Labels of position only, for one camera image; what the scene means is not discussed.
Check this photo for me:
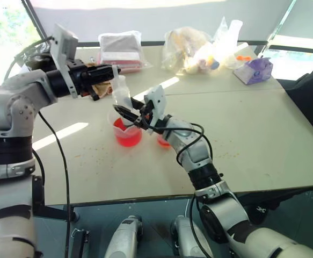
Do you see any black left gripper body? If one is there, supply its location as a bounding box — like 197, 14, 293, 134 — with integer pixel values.
65, 59, 98, 102

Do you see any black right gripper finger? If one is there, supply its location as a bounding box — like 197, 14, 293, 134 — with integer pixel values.
113, 105, 141, 127
130, 98, 147, 112

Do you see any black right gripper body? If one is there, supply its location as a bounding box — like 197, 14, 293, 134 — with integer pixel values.
134, 101, 155, 130

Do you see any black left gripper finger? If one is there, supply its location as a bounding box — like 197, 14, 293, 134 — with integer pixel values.
88, 64, 121, 75
88, 73, 120, 87

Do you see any clear plastic flask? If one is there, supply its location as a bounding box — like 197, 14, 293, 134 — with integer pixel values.
111, 64, 135, 127

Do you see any large clear cup red liquid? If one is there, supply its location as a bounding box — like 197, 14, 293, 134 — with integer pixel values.
107, 109, 143, 148

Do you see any small clear cup red liquid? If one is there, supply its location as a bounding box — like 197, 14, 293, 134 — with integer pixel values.
156, 131, 173, 148

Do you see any red flat package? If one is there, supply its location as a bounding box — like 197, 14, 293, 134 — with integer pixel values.
99, 52, 153, 74

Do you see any clear bag with grey cloth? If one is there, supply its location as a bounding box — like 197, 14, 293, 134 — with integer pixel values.
97, 31, 146, 61

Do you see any plastic bag of toys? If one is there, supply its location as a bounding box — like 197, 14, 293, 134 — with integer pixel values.
161, 26, 221, 76

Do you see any clear empty plastic bag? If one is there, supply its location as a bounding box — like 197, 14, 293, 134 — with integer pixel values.
212, 16, 245, 70

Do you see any purple tissue pack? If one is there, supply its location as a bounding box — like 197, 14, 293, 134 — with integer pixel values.
232, 56, 274, 86

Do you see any silver robot leg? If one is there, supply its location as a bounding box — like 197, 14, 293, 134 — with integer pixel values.
104, 214, 143, 258
171, 214, 214, 258

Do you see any black shoe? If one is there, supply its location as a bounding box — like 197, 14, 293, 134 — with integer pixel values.
246, 200, 271, 225

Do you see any black garment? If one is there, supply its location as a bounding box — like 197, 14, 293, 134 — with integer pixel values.
275, 58, 313, 147

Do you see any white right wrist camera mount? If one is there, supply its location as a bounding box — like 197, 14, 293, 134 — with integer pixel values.
143, 85, 168, 135

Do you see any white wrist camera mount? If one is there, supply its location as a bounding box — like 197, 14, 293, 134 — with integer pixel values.
49, 23, 79, 99
143, 85, 168, 135

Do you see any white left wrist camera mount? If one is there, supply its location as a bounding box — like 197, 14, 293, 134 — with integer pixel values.
49, 23, 79, 99

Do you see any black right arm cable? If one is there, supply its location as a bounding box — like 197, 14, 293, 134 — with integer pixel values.
140, 118, 216, 258

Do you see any black table frame bar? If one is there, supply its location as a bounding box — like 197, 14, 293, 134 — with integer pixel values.
34, 205, 79, 223

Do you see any black table leg bracket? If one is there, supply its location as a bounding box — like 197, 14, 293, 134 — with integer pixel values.
70, 228, 90, 258

